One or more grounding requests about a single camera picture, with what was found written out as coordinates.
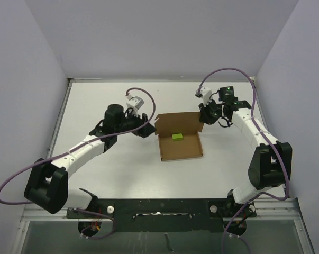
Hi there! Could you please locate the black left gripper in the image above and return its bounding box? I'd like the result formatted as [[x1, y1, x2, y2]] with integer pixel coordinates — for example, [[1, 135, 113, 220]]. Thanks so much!
[[115, 107, 156, 137]]

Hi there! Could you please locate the brown cardboard box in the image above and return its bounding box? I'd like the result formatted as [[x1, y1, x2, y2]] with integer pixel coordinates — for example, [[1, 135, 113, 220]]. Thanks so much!
[[155, 112, 204, 161]]

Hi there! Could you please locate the green wooden block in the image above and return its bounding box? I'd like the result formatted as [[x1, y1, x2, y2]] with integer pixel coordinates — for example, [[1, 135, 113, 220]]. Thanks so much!
[[171, 133, 183, 141]]

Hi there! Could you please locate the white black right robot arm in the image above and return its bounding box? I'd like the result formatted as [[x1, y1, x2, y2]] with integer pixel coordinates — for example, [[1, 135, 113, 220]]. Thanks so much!
[[196, 86, 292, 216]]

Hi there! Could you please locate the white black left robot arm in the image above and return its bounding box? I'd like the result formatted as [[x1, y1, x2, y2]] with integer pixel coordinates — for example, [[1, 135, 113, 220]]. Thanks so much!
[[24, 104, 156, 217]]

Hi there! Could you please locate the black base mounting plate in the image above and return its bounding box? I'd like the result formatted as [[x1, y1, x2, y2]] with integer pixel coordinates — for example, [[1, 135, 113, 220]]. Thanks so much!
[[66, 198, 257, 238]]

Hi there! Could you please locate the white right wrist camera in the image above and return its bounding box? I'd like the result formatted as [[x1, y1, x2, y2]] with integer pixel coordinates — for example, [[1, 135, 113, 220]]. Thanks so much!
[[195, 87, 212, 106]]

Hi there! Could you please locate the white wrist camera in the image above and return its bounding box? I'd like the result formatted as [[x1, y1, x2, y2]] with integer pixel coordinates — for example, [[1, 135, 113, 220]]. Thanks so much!
[[126, 94, 144, 117], [195, 87, 212, 106]]

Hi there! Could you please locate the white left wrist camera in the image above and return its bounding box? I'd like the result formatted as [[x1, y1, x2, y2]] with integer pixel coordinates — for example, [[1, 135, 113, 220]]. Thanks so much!
[[126, 94, 144, 117]]

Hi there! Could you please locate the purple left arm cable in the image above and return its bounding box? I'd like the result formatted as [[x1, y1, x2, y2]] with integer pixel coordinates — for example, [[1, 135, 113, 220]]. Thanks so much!
[[0, 87, 157, 240]]

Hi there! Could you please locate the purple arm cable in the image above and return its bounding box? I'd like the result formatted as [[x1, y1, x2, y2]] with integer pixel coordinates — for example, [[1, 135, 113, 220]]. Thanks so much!
[[200, 68, 291, 254], [0, 87, 157, 240]]

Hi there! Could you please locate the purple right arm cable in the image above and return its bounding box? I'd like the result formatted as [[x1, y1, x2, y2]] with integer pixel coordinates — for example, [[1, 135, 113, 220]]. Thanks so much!
[[200, 68, 291, 254]]

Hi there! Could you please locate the aluminium frame rail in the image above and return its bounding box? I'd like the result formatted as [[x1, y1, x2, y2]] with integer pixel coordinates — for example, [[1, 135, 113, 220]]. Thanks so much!
[[20, 197, 300, 222]]

